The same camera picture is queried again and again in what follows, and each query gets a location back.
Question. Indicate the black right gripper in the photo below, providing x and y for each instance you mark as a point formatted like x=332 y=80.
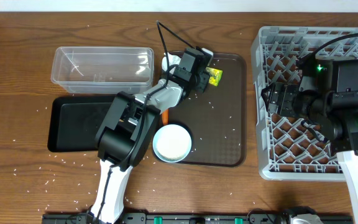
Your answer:
x=285 y=100

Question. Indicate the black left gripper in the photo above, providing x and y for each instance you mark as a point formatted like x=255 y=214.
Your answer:
x=202 y=81

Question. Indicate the foil snack wrapper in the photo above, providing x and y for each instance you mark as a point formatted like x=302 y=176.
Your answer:
x=215 y=75

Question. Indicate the white napkin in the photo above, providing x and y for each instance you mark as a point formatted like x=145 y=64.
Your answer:
x=170 y=60

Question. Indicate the orange carrot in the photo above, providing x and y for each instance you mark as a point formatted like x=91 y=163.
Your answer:
x=165 y=117

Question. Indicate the light blue rice bowl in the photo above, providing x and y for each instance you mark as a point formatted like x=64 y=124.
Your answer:
x=172 y=143

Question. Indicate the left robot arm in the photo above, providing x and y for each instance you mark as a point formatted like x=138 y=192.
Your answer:
x=126 y=131

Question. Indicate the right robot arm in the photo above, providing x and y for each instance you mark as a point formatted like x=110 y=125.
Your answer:
x=328 y=97

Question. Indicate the grey dishwasher rack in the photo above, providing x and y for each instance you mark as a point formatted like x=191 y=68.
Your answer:
x=285 y=149

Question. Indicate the brown serving tray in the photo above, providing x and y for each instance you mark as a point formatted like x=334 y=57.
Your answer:
x=216 y=118

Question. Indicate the clear plastic bin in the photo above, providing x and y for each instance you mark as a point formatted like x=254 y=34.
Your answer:
x=103 y=70

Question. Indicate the black plastic bin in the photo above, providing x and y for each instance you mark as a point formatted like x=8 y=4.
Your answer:
x=74 y=122

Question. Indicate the black rail at table edge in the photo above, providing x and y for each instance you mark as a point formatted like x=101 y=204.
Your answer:
x=142 y=218

